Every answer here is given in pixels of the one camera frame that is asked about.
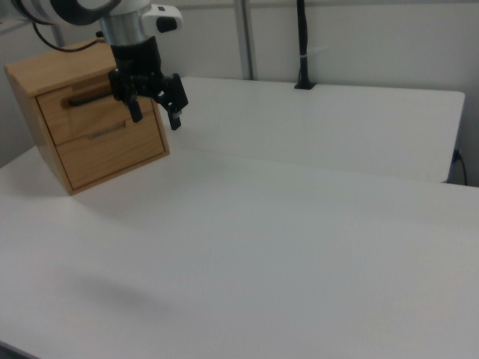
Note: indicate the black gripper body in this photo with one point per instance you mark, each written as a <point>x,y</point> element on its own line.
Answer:
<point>137,60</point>

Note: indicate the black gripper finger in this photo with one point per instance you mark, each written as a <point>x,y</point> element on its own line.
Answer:
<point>176,101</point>
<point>134,106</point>

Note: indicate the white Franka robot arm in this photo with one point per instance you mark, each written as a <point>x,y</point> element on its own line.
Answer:
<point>123,22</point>

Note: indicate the wooden drawer with recessed grip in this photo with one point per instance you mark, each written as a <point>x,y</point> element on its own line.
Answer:
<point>112,157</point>

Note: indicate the wooden drawer cabinet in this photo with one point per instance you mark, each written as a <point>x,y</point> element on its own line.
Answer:
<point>48,67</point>

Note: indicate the grey metal partition post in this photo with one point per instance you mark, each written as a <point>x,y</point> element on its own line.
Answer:
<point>246,37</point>

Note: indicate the black clamped camera pole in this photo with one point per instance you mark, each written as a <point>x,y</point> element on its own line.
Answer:
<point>304,45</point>

